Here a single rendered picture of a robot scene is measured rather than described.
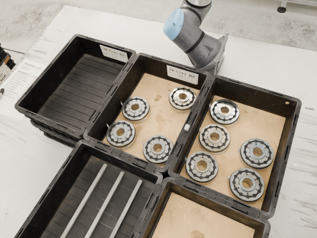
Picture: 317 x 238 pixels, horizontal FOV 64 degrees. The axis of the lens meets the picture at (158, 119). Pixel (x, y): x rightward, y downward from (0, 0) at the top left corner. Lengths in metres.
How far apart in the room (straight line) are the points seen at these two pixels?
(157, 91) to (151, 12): 1.77
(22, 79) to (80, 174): 0.70
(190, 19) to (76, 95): 0.55
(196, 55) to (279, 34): 1.52
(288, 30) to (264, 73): 1.37
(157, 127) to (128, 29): 0.71
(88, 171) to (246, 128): 0.56
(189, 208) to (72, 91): 0.65
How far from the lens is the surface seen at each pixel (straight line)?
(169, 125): 0.93
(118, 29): 1.50
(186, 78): 0.98
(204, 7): 1.16
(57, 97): 1.12
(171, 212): 0.83
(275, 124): 0.98
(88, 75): 1.14
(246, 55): 1.33
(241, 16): 2.67
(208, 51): 1.12
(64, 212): 0.91
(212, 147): 0.86
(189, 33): 1.09
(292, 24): 2.69
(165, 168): 0.76
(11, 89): 1.45
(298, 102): 0.93
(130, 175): 0.87
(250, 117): 0.97
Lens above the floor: 1.64
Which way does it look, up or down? 60 degrees down
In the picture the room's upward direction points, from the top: 10 degrees counter-clockwise
